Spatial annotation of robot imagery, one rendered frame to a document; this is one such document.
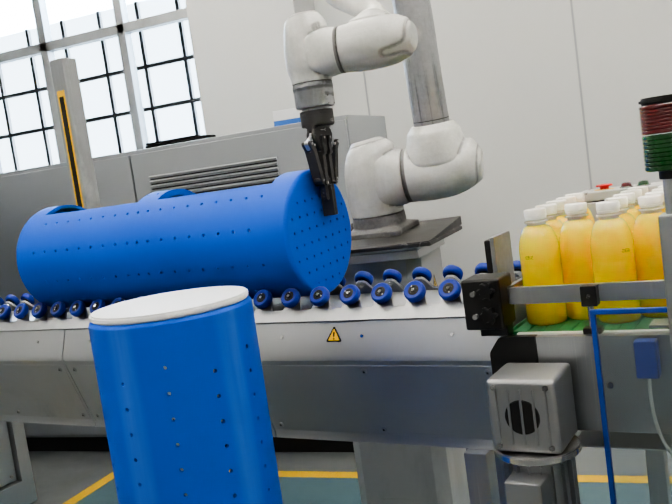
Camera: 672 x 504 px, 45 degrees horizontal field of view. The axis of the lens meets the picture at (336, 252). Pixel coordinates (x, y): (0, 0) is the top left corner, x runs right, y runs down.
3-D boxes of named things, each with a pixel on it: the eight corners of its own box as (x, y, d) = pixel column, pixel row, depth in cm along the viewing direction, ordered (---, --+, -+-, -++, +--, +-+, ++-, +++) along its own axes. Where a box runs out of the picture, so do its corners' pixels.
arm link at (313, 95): (339, 80, 181) (343, 107, 181) (305, 87, 185) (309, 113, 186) (318, 79, 173) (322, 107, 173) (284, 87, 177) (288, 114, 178)
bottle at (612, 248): (590, 319, 141) (578, 215, 139) (623, 312, 143) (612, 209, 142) (616, 325, 134) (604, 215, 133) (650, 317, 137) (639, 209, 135)
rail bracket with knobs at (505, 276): (484, 326, 149) (477, 272, 148) (521, 325, 146) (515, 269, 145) (464, 339, 141) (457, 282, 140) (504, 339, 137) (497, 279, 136)
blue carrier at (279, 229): (105, 293, 240) (85, 199, 236) (360, 278, 196) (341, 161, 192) (27, 320, 216) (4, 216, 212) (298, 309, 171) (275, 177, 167)
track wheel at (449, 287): (438, 286, 160) (435, 281, 158) (459, 278, 158) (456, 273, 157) (442, 305, 157) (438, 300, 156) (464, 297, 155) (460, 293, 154)
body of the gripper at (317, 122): (320, 106, 174) (326, 149, 175) (339, 106, 181) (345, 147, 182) (291, 112, 178) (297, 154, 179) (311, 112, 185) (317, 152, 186)
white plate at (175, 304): (255, 297, 131) (257, 304, 131) (240, 280, 158) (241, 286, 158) (80, 327, 125) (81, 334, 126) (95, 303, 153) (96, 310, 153)
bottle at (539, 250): (540, 315, 150) (529, 217, 149) (575, 316, 145) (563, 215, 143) (519, 324, 146) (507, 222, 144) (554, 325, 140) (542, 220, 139)
